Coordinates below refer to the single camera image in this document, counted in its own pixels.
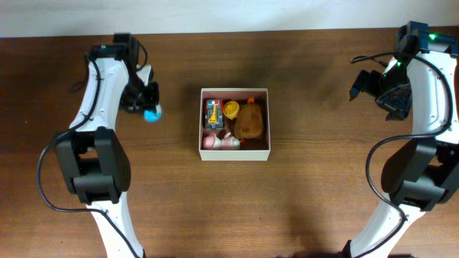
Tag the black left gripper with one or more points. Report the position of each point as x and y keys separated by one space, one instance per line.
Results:
x=144 y=106

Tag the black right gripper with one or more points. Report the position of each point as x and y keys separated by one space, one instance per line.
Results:
x=368 y=88

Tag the blue ball toy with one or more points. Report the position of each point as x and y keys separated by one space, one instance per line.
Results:
x=152 y=116

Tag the grey toy car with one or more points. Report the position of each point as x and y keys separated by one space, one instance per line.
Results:
x=213 y=115

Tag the pink white duck toy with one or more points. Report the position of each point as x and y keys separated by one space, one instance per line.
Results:
x=227 y=143

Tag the yellow ball toy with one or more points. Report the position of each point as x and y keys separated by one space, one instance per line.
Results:
x=231 y=109

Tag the brown plush toy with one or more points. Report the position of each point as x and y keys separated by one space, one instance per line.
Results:
x=250 y=122

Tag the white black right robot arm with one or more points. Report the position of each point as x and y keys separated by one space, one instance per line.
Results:
x=418 y=81

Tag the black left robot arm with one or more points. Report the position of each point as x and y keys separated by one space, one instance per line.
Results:
x=93 y=163

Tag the beige cardboard box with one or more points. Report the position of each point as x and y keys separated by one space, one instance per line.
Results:
x=250 y=150

